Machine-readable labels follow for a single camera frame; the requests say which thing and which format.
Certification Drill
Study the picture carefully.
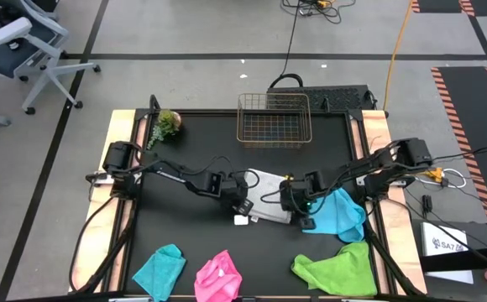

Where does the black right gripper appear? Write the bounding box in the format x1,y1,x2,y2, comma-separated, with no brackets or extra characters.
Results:
278,178,317,232

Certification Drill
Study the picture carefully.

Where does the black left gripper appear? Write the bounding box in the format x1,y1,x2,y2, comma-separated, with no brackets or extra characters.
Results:
220,174,255,217

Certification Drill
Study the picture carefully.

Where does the white waffle microfiber towel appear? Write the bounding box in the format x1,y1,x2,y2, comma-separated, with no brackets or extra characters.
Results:
233,168,294,227

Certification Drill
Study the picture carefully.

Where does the light blue microfiber towel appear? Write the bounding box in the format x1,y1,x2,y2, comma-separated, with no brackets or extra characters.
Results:
301,187,367,244

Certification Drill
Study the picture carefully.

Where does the pink microfiber towel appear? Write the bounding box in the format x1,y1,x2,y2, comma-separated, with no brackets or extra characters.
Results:
193,249,244,302

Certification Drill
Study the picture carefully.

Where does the green microfiber towel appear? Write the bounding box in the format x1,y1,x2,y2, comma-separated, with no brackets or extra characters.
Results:
290,241,379,298

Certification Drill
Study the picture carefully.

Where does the teal microfiber towel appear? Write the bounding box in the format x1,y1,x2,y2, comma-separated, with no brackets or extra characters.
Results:
132,243,187,302

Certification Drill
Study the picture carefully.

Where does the white power strip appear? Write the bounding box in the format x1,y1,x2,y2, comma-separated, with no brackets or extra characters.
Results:
93,170,117,186
385,174,416,186

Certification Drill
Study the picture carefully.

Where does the small potted green plant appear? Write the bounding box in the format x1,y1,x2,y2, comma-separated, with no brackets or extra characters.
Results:
145,108,183,151

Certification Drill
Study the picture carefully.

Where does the wooden side board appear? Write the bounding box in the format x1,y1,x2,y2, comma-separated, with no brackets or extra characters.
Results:
67,109,148,294
350,109,429,295

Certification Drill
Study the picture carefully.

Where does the black perforated computer case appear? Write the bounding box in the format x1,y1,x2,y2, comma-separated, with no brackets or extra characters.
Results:
267,85,374,112

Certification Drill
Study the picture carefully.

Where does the white printed paper box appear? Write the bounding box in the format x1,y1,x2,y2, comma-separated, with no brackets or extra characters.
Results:
419,221,475,285

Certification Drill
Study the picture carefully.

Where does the yellow plug adapter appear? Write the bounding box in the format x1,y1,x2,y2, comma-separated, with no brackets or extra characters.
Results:
418,166,445,185

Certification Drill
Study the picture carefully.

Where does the black metal beam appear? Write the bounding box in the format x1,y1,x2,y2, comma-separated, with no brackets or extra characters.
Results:
418,244,487,273

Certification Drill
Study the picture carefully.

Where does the grey office chair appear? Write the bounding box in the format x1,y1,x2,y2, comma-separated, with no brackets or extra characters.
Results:
0,0,102,116

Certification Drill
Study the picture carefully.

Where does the gold wire basket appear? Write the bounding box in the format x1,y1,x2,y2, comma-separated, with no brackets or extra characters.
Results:
236,92,313,149

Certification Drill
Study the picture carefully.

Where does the black frame strut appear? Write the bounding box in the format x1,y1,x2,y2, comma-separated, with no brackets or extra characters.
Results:
75,196,140,294
363,196,423,297

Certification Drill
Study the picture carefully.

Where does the black frame post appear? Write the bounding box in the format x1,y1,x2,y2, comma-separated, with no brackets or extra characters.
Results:
148,93,163,122

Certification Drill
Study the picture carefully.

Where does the black hanging power cable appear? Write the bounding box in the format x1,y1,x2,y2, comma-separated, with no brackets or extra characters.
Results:
268,0,306,90

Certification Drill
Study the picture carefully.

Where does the white cable loop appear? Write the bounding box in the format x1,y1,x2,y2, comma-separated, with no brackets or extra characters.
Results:
441,167,468,190

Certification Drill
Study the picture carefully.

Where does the black supply cable loop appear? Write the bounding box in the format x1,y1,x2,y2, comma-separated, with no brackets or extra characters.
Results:
67,193,121,294

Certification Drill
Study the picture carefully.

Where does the yellow power cable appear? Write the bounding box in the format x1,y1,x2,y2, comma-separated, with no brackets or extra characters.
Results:
381,0,416,112

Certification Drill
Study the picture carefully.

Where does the tangled floor cable bundle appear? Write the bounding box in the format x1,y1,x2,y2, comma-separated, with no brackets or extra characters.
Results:
280,0,357,25

